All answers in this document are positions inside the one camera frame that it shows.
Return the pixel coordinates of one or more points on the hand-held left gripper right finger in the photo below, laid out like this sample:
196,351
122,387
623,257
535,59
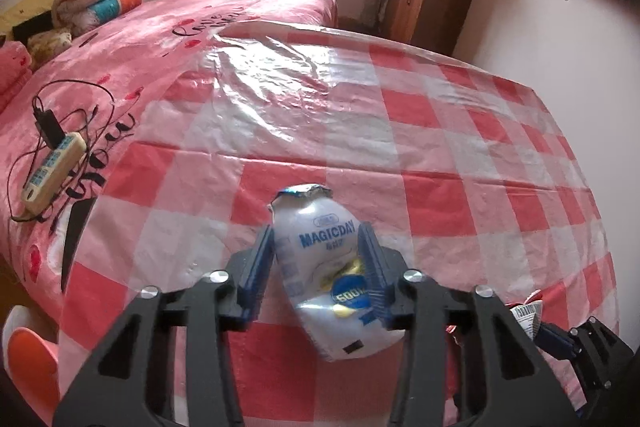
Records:
372,277

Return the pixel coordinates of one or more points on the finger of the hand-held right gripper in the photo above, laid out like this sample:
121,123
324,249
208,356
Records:
550,342

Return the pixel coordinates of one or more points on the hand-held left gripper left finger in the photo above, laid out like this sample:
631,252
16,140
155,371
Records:
257,277

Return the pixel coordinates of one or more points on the red printed snack wrapper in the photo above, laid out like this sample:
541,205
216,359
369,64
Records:
527,314

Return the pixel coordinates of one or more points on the white Magicday snack packet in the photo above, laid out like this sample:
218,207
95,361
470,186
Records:
320,257

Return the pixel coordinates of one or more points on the red white checkered tablecloth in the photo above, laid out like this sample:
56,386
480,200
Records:
400,132

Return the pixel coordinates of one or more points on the cream blue power strip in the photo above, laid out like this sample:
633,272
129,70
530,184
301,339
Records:
50,172

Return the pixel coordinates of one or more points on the orange white plush slipper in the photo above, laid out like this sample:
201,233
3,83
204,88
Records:
30,357

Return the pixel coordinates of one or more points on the black power adapter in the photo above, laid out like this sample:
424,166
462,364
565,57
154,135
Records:
47,127

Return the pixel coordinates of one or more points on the bed with pink sheet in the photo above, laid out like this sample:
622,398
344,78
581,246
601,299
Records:
150,37

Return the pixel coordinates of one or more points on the brown wooden cabinet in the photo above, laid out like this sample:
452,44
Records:
430,2

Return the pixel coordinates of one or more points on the small floral pillow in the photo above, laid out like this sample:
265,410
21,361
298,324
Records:
47,44

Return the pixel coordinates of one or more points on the pink folded blanket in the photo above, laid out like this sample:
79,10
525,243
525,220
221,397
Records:
12,67

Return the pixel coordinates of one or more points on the yellow headboard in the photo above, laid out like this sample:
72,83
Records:
20,7

